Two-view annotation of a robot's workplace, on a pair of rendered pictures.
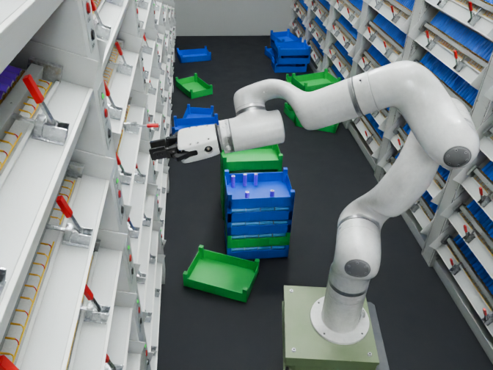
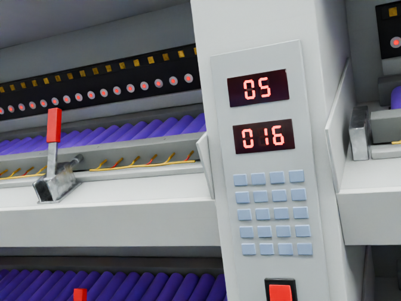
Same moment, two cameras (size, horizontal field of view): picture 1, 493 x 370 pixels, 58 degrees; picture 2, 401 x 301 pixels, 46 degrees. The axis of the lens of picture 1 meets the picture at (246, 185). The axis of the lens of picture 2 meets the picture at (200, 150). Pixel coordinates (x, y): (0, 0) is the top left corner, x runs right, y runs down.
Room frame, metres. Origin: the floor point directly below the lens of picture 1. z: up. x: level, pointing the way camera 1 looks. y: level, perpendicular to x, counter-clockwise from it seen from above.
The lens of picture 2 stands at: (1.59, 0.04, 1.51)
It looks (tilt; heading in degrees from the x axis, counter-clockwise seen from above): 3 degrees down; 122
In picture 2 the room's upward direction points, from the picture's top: 7 degrees counter-clockwise
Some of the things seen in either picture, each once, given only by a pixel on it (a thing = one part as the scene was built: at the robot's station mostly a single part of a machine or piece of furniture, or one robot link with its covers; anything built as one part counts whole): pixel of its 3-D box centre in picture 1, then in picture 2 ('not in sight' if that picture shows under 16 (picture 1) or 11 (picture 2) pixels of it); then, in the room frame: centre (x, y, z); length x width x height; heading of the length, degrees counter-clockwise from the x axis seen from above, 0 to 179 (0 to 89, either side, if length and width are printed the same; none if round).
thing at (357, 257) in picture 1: (354, 260); not in sight; (0.91, -0.31, 0.68); 0.19 x 0.12 x 0.24; 169
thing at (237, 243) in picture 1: (256, 226); not in sight; (1.68, -0.06, 0.12); 0.30 x 0.20 x 0.08; 97
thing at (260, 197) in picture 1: (258, 187); not in sight; (1.68, -0.06, 0.36); 0.30 x 0.20 x 0.08; 97
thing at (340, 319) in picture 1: (343, 301); not in sight; (0.94, -0.32, 0.46); 0.19 x 0.19 x 0.18
